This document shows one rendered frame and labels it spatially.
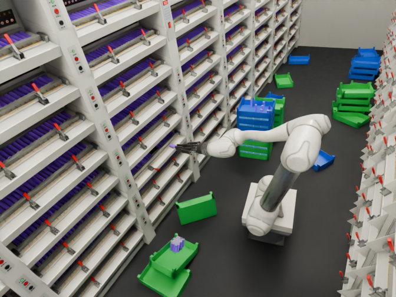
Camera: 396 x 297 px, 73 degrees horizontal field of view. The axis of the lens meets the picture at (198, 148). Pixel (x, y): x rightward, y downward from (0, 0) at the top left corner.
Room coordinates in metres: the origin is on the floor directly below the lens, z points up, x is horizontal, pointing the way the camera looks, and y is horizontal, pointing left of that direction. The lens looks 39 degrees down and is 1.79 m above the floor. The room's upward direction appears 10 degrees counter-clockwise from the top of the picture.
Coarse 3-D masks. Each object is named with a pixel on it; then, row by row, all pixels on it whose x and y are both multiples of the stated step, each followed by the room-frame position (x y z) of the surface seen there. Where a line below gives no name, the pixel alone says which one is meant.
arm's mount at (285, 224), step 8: (256, 184) 1.37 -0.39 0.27; (288, 192) 1.25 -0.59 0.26; (248, 200) 1.24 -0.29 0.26; (288, 200) 1.18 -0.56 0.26; (248, 208) 1.17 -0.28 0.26; (288, 208) 1.12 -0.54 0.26; (288, 216) 1.05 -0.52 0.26; (280, 224) 1.01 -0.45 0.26; (288, 224) 1.00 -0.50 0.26; (288, 232) 0.97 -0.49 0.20
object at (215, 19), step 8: (216, 16) 2.33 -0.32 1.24; (216, 24) 2.33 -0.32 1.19; (224, 24) 2.39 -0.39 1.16; (224, 32) 2.38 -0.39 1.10; (216, 40) 2.34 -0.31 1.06; (224, 40) 2.38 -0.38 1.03; (224, 48) 2.37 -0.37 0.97; (216, 64) 2.35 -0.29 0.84; (224, 72) 2.34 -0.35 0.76; (224, 80) 2.33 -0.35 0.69; (224, 88) 2.32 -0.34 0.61; (224, 104) 2.32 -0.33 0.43; (224, 120) 2.33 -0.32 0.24
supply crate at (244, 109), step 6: (240, 102) 2.14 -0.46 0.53; (246, 102) 2.17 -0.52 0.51; (252, 102) 2.15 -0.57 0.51; (258, 102) 2.12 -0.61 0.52; (270, 102) 2.07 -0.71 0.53; (240, 108) 2.12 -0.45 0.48; (246, 108) 2.10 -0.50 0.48; (252, 108) 2.08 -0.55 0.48; (258, 108) 2.07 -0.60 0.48; (264, 108) 2.05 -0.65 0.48; (270, 108) 2.03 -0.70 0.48; (240, 114) 2.00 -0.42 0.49; (246, 114) 1.98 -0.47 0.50; (252, 114) 1.95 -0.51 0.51; (258, 114) 1.93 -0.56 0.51; (264, 114) 1.91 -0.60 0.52; (270, 114) 1.88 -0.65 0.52
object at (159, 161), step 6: (174, 132) 1.79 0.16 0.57; (180, 132) 1.78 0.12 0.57; (186, 132) 1.74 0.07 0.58; (180, 138) 1.73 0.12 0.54; (174, 144) 1.66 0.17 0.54; (156, 150) 1.60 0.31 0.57; (168, 150) 1.60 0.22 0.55; (174, 150) 1.63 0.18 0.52; (162, 156) 1.54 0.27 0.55; (168, 156) 1.55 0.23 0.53; (156, 162) 1.49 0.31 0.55; (162, 162) 1.49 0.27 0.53; (144, 174) 1.38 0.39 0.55; (150, 174) 1.38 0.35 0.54; (138, 180) 1.33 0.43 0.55; (144, 180) 1.33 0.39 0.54; (138, 186) 1.28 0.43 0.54
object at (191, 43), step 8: (200, 24) 2.42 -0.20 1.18; (208, 24) 2.37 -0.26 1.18; (192, 32) 2.24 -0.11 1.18; (200, 32) 2.25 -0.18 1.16; (208, 32) 2.28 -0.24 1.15; (216, 32) 2.32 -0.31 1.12; (176, 40) 2.09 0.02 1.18; (184, 40) 2.10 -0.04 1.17; (192, 40) 2.10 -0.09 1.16; (200, 40) 2.16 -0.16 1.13; (208, 40) 2.17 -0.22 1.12; (184, 48) 2.01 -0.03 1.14; (192, 48) 1.99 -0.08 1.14; (200, 48) 2.07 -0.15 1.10; (184, 56) 1.90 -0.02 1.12; (192, 56) 1.97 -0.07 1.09
